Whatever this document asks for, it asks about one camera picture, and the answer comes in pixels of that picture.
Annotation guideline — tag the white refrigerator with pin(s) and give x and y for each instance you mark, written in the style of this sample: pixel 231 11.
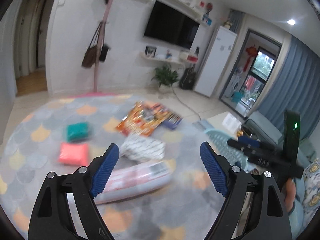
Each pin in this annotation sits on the white refrigerator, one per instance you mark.
pixel 215 60

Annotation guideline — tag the black wall television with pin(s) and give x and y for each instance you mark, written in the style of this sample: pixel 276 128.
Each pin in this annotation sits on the black wall television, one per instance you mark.
pixel 170 25

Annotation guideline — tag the green potted plant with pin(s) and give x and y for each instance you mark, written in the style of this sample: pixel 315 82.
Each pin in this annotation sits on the green potted plant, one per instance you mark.
pixel 165 78

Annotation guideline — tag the red chinese knot decoration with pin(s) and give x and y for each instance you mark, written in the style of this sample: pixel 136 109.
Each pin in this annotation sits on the red chinese knot decoration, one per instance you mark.
pixel 252 52

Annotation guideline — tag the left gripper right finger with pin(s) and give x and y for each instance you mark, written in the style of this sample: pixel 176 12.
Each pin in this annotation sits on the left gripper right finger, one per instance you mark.
pixel 267 216

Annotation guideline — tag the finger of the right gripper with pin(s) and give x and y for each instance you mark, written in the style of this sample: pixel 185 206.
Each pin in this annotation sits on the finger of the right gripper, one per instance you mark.
pixel 248 141
pixel 254 148

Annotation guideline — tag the blue window curtain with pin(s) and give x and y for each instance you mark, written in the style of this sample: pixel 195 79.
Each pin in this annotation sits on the blue window curtain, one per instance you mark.
pixel 296 88

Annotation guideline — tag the light blue laundry basket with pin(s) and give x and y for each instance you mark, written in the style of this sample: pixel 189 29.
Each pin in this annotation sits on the light blue laundry basket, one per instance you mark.
pixel 235 157

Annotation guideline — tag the teal tissue pack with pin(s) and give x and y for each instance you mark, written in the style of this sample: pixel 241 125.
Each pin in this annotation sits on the teal tissue pack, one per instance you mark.
pixel 77 132

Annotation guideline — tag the butterfly picture frame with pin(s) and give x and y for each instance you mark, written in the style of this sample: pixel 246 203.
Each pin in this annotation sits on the butterfly picture frame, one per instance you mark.
pixel 150 51

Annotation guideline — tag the white coffee table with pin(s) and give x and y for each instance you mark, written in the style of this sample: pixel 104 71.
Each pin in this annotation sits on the white coffee table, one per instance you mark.
pixel 226 122

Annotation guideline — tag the orange panda snack bag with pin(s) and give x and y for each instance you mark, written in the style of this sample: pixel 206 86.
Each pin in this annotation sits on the orange panda snack bag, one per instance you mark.
pixel 141 120

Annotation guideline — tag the person's right hand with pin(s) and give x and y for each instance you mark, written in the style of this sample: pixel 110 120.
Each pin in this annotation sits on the person's right hand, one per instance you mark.
pixel 290 193

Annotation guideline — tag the pink white cylindrical can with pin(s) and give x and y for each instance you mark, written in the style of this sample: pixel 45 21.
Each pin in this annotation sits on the pink white cylindrical can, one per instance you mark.
pixel 134 181

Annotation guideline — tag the grey sofa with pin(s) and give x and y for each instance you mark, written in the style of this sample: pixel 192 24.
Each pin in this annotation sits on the grey sofa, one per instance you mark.
pixel 263 128

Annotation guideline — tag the pink tissue pack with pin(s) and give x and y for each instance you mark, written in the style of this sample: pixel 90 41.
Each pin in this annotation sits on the pink tissue pack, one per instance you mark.
pixel 74 154

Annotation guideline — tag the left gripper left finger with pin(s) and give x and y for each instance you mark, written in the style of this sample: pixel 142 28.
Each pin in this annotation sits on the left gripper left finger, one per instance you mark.
pixel 51 216

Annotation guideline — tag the pink coat rack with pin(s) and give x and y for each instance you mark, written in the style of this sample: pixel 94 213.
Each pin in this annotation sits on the pink coat rack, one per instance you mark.
pixel 100 44

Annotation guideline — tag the white printed wrapper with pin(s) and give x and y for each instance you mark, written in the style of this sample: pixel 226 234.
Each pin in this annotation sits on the white printed wrapper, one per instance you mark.
pixel 142 149

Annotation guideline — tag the white curved wall shelf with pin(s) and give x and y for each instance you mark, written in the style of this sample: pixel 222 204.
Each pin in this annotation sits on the white curved wall shelf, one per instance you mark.
pixel 171 61

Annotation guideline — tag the upper curved wall shelf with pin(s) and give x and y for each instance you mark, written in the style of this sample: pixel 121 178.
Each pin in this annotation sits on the upper curved wall shelf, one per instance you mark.
pixel 196 8

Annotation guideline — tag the blue small box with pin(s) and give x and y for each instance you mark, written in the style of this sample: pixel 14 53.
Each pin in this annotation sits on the blue small box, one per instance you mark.
pixel 172 121

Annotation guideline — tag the black acoustic guitar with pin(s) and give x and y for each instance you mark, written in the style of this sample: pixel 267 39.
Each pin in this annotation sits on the black acoustic guitar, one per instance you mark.
pixel 188 78

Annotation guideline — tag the blue plastic bucket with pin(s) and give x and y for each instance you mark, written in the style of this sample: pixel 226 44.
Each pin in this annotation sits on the blue plastic bucket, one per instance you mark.
pixel 236 97

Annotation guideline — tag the brown hanging handbag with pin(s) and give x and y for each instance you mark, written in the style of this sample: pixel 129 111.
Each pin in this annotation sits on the brown hanging handbag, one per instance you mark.
pixel 90 54

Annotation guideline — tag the black small hanging bag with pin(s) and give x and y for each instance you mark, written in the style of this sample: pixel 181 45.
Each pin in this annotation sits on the black small hanging bag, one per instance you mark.
pixel 103 53

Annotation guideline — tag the red snack packet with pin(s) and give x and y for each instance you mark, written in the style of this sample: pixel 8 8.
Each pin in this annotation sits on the red snack packet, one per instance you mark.
pixel 160 109

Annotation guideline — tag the washing machine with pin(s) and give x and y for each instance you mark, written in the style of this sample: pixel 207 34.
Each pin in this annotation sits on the washing machine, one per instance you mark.
pixel 233 85

